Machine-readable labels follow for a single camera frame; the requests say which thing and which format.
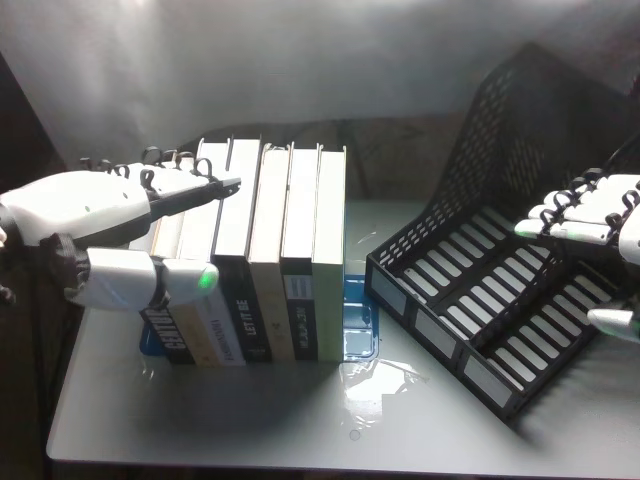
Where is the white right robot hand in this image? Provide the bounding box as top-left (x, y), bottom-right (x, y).
top-left (513, 167), bottom-right (640, 345)

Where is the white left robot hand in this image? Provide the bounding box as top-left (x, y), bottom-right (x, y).
top-left (0, 144), bottom-right (242, 315)

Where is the tan paperback book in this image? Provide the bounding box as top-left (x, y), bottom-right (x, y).
top-left (248, 142), bottom-right (298, 365)

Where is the black book with white label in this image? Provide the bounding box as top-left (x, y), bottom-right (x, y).
top-left (279, 141), bottom-right (322, 362)

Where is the pale green book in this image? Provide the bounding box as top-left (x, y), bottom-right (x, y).
top-left (310, 144), bottom-right (348, 363)

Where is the black mesh file rack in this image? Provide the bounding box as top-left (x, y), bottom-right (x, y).
top-left (364, 42), bottom-right (640, 426)

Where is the black Century book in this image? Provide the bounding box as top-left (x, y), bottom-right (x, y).
top-left (139, 152), bottom-right (197, 366)

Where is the cream spine book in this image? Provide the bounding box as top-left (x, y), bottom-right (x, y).
top-left (152, 149), bottom-right (224, 370)

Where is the white Fashionpedia book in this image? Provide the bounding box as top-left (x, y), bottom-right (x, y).
top-left (177, 137), bottom-right (247, 370)

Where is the black Let It Be book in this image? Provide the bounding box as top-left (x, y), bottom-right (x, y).
top-left (210, 133), bottom-right (274, 367)

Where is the white backdrop cloth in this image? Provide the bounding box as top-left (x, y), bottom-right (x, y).
top-left (0, 0), bottom-right (640, 174)

